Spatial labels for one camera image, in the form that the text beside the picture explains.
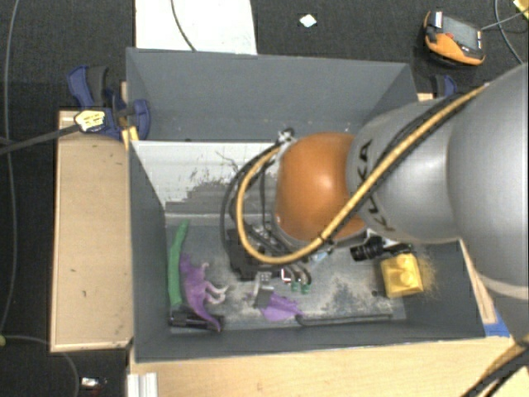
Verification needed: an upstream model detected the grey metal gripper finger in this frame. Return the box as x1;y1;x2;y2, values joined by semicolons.
251;273;276;309

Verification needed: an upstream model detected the purple soft toy piece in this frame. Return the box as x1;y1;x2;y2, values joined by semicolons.
259;293;305;323

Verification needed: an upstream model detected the purple toy dinosaur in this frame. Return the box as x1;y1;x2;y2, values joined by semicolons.
178;253;229;332

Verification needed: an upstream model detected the green flat strip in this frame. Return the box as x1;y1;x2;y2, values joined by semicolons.
166;219;191;308

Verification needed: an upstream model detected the black small tool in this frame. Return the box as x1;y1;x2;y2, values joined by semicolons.
168;309;225;331

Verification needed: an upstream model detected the black thin rod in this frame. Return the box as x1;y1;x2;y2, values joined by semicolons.
294;313;394;328

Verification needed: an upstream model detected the yellow toy brick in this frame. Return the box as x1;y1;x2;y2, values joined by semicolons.
379;253;426;299

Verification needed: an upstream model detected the pale wood flat board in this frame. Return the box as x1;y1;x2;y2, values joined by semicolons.
49;109;136;353

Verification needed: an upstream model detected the grey metal bin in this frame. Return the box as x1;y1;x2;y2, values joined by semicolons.
125;46;487;363

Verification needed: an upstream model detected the black cylinder on white bracket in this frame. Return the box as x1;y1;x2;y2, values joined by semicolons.
350;236;414;263

